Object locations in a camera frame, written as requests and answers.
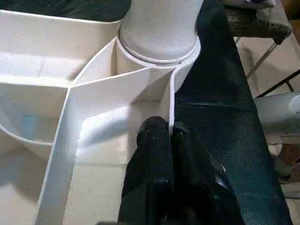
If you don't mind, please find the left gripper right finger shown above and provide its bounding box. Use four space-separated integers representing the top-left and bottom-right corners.
168 126 246 225

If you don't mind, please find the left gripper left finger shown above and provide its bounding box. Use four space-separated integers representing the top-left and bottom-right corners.
118 116 175 225

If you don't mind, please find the dark cushioned folding stool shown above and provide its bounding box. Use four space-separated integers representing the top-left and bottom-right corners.
222 0 300 98

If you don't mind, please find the white plastic table top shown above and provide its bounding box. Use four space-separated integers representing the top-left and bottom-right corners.
0 9 202 225

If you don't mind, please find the black work mat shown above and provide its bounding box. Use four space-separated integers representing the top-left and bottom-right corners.
0 0 293 225

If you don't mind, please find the white plastic table leg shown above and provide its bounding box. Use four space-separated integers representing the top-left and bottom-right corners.
118 0 205 64

